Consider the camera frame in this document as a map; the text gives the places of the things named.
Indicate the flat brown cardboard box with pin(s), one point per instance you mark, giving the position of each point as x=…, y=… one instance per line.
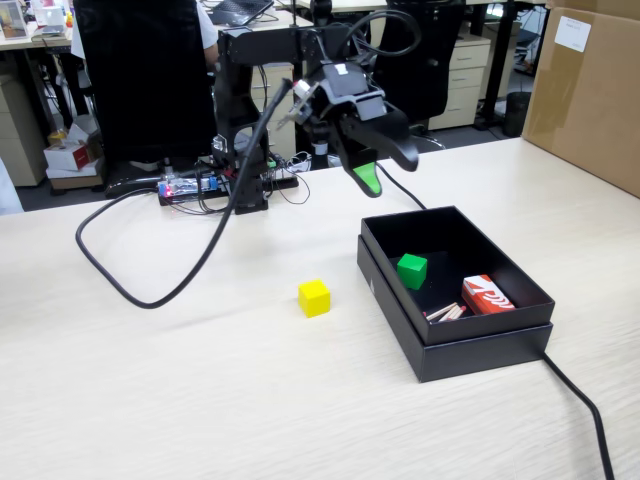
x=75, y=181

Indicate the black cardboard box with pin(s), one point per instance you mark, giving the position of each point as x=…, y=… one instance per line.
x=500, y=260

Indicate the standing photo frame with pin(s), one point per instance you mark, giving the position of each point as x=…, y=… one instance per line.
x=12, y=20

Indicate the red and white carton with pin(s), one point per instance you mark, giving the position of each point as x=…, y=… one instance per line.
x=75, y=157

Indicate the open black laptop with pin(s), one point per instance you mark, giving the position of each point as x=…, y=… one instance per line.
x=240, y=10

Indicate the black mesh office chair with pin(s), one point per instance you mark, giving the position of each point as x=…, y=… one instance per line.
x=435, y=60

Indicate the yellow wooden cube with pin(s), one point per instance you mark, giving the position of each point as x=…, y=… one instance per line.
x=315, y=300

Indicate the yellow toy duck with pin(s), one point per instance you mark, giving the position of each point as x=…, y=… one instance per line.
x=69, y=20

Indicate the white desktop device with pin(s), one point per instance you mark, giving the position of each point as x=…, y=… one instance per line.
x=50, y=17

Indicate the beige drawer cabinet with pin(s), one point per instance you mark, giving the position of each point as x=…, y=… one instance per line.
x=285, y=142
x=20, y=135

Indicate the white drawer cabinet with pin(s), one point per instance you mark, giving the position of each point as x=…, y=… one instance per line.
x=465, y=75

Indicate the wooden match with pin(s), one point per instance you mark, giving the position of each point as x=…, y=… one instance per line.
x=454, y=314
x=446, y=313
x=440, y=310

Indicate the person in white shirt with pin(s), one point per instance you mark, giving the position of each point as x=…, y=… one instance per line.
x=204, y=30

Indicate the desk with black legs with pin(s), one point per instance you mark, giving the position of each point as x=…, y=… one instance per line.
x=500, y=60

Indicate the controller circuit board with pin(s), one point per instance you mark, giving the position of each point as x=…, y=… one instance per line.
x=185, y=187

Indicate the black jointed pole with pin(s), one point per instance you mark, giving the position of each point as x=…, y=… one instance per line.
x=320, y=150

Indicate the beige office desk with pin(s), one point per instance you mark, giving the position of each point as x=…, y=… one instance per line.
x=285, y=22
x=20, y=42

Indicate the red and white matchbox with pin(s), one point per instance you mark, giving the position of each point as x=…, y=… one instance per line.
x=487, y=297

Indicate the green wooden cube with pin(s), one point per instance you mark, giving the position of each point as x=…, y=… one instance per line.
x=412, y=270

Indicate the white shipping label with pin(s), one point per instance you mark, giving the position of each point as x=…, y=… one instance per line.
x=574, y=32

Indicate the large brown cardboard box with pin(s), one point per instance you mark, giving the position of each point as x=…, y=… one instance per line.
x=590, y=100

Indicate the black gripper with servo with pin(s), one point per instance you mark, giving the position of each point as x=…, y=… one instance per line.
x=345, y=85

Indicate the black mesh trash bin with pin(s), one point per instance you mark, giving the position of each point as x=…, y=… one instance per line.
x=516, y=115

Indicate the black high-back office chair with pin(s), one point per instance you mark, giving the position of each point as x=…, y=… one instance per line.
x=140, y=75

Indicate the small yellow item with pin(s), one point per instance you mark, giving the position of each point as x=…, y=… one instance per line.
x=57, y=137

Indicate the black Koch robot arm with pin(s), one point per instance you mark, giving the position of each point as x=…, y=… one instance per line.
x=235, y=100

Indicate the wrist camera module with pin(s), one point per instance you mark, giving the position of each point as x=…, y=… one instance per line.
x=302, y=97

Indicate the black open box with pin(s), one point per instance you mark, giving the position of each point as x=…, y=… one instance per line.
x=480, y=357

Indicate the open white carton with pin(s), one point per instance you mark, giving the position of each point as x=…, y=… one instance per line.
x=82, y=132

